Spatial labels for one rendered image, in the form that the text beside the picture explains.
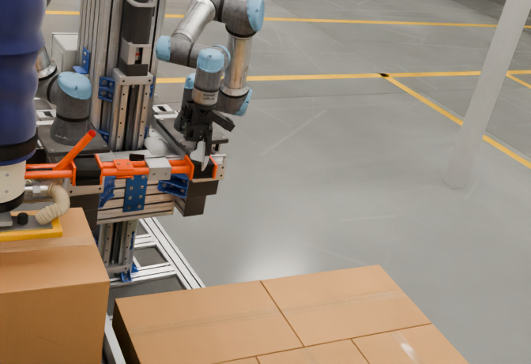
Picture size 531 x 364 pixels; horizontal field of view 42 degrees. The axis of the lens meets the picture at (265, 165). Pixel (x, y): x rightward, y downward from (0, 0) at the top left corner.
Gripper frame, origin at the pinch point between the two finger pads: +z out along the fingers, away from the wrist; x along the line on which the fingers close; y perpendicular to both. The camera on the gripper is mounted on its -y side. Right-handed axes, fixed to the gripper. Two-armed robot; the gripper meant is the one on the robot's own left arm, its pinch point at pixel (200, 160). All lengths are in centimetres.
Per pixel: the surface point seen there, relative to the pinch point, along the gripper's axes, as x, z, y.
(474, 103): -179, 54, -275
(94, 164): 1.4, 0.0, 32.7
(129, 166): 2.3, 0.2, 22.8
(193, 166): 4.7, -0.5, 3.6
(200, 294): -18, 69, -17
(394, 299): -2, 68, -97
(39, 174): 4.4, 1.4, 48.1
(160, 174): 3.8, 2.6, 13.5
